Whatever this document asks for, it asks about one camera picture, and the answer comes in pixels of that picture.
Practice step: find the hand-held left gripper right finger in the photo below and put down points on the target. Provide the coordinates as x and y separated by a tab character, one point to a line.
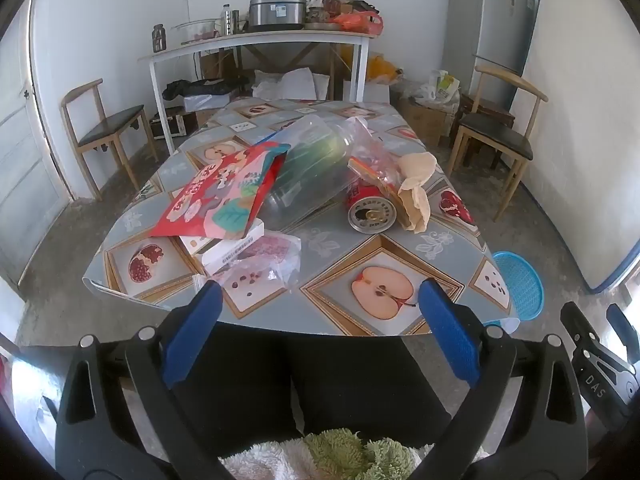
450	332

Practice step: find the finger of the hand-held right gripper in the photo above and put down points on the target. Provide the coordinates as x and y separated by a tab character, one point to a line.
622	327
580	327

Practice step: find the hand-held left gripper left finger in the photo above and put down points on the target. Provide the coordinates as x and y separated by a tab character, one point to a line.
192	332

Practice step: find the blue plastic basket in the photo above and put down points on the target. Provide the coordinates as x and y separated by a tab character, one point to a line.
520	285

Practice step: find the white and blue carton box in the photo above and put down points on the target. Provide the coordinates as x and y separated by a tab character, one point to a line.
235	250

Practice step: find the red printed snack bag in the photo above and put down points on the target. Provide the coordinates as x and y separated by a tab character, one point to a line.
220	195

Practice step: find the red drink can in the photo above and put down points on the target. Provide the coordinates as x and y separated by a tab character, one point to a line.
370	210

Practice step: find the orange striped wrapper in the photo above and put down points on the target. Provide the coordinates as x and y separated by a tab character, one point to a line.
367	169

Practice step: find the clear plastic jar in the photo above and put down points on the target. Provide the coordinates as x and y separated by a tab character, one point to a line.
305	170

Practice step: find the clear plastic bag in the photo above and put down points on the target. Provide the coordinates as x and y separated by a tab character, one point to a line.
367	140

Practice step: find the person's legs in black pants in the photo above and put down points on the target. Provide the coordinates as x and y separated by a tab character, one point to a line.
250	385

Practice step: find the fruit print tablecloth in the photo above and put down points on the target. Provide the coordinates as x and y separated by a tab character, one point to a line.
330	240

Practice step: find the green and white fuzzy garment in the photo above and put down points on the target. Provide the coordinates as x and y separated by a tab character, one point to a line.
345	452

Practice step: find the white mattress with blue edge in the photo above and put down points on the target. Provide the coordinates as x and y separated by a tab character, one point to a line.
575	135

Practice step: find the wooden chair with dark seat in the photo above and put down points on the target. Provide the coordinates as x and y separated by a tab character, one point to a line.
107	127
495	135

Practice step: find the black metal-edged case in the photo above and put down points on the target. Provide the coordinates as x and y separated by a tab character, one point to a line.
172	122

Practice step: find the brown cardboard box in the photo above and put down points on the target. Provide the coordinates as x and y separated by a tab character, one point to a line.
425	120

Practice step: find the dark wooden stool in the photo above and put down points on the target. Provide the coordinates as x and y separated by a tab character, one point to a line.
487	107

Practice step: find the flat white box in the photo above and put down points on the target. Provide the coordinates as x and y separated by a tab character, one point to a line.
210	101

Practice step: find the white door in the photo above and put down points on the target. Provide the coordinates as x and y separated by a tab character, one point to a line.
25	160

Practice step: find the black plastic bag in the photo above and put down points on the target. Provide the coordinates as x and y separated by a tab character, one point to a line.
200	87

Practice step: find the white printed plastic bag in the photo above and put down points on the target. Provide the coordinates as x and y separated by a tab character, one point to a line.
442	87

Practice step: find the white foam box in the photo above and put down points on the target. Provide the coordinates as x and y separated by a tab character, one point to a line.
375	92

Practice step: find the white paper pile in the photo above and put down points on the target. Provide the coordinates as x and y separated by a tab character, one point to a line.
295	82

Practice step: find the dark glass jar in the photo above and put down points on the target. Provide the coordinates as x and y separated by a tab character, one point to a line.
159	39

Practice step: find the glass bowl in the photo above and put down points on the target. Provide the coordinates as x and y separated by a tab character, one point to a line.
197	30

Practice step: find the white side table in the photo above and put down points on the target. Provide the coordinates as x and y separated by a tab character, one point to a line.
260	37

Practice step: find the grey refrigerator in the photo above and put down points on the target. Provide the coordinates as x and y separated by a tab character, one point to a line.
487	25

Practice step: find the clear bottle with cap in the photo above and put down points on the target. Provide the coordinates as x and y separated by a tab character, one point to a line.
225	22

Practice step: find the steel flask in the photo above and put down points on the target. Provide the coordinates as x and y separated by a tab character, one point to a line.
235	22

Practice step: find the orange plastic bag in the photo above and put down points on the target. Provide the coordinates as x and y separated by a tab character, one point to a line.
357	22

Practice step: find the silver rice cooker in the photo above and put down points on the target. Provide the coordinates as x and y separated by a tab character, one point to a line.
277	10

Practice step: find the glass jar with brown contents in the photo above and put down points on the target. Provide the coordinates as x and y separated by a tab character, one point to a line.
316	14

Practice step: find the dark red jar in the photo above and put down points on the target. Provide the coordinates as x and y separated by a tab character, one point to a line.
337	5

